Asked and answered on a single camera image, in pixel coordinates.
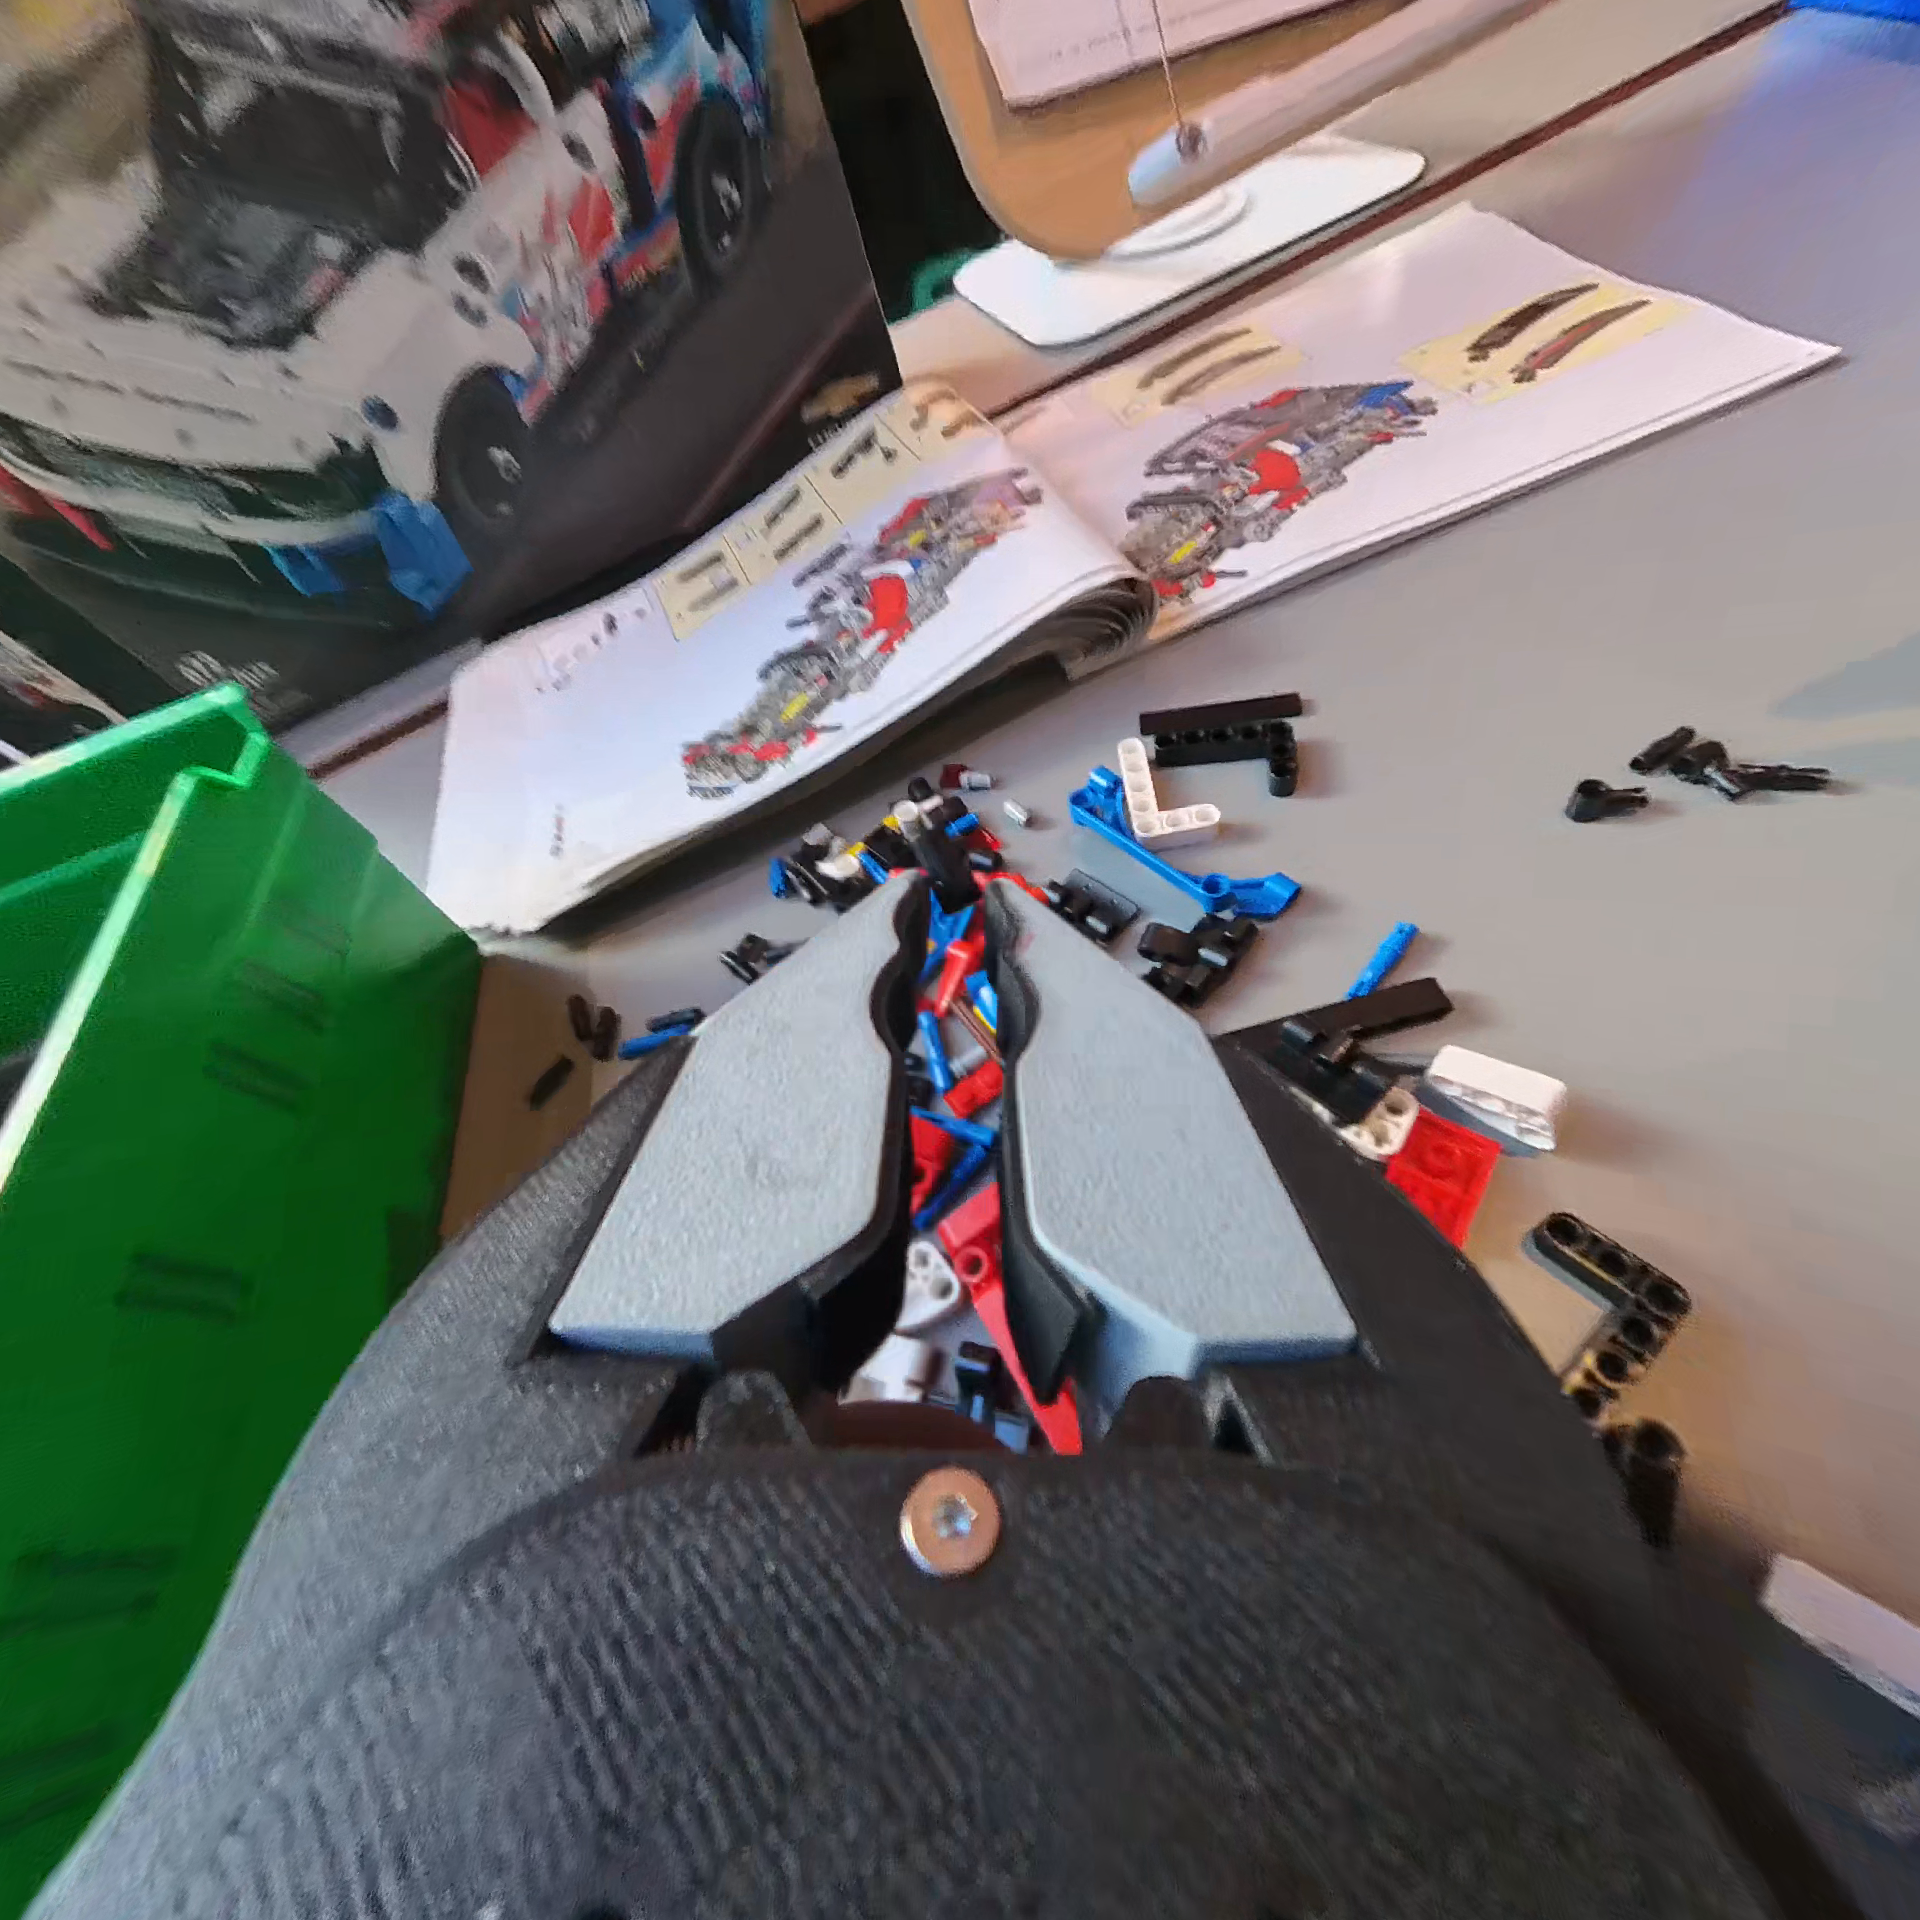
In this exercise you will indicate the person's left hand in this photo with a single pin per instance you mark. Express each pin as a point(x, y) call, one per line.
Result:
point(901, 1430)

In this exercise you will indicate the open instruction booklet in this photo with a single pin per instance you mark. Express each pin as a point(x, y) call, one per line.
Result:
point(1049, 600)

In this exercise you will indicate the green storage bin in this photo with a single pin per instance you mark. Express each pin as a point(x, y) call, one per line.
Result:
point(224, 1200)

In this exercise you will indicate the white flat base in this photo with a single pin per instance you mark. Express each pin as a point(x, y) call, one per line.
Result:
point(1142, 285)

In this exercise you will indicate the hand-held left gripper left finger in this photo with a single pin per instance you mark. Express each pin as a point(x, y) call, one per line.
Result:
point(750, 1170)

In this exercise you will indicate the heap of black pins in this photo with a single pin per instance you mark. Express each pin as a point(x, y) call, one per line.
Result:
point(1723, 765)

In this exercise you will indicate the pile of toy bricks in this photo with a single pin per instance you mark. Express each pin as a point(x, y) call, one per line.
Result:
point(1200, 961)

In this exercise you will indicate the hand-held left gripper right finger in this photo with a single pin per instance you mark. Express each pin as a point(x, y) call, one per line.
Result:
point(1154, 1184)

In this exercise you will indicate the printed instruction sheet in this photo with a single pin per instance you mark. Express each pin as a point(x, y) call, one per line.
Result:
point(1142, 38)

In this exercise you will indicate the dark flat box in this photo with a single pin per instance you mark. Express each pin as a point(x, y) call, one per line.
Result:
point(675, 450)

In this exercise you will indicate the brown display board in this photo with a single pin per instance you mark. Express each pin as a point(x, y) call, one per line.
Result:
point(1049, 165)

